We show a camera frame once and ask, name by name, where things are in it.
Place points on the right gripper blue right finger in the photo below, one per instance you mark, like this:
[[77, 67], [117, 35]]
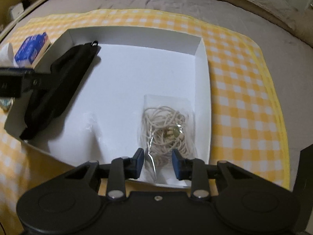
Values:
[[182, 166]]

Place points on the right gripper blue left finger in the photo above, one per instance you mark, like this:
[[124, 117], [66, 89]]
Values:
[[134, 165]]

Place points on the blue floral tissue pack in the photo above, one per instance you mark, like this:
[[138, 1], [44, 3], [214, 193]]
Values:
[[31, 50]]

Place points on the black fabric pouch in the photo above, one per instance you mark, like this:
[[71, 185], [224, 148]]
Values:
[[55, 91]]

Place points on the clear bag of beige cord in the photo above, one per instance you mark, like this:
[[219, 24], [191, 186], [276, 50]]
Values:
[[167, 123]]

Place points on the yellow checkered cloth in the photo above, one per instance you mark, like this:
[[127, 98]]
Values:
[[247, 121]]

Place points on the white shallow cardboard box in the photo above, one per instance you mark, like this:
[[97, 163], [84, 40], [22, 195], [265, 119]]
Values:
[[135, 68]]

